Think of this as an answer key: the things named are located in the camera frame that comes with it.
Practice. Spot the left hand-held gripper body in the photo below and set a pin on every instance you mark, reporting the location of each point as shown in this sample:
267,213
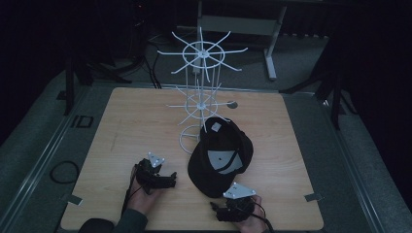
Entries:
149,176

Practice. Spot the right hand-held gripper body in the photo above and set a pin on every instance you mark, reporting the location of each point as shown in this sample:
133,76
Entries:
239,204

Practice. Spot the black baseball cap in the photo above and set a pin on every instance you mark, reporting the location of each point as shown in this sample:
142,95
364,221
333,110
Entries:
217,161

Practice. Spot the person's right hand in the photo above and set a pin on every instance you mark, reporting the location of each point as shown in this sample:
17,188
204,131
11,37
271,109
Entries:
254,219

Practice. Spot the person's left hand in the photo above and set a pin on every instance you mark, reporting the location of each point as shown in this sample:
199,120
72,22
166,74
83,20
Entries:
144,200

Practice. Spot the grey tape strip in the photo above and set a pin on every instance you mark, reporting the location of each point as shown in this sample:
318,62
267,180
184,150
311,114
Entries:
74,199
313,197

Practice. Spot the grey round table cover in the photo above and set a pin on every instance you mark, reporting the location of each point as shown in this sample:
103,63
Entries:
232,104

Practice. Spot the black metal stand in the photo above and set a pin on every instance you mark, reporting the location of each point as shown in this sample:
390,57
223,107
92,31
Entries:
69,90
335,103

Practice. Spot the white metal table frame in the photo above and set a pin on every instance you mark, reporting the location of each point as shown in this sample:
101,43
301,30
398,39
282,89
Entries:
239,25

